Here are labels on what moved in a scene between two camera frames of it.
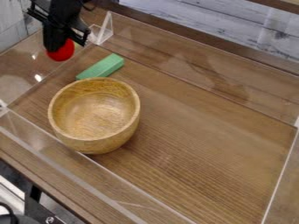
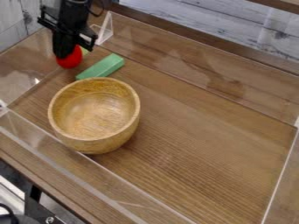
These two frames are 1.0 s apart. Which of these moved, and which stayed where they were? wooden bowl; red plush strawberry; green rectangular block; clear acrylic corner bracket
Moved: red plush strawberry
Stayed: wooden bowl; green rectangular block; clear acrylic corner bracket
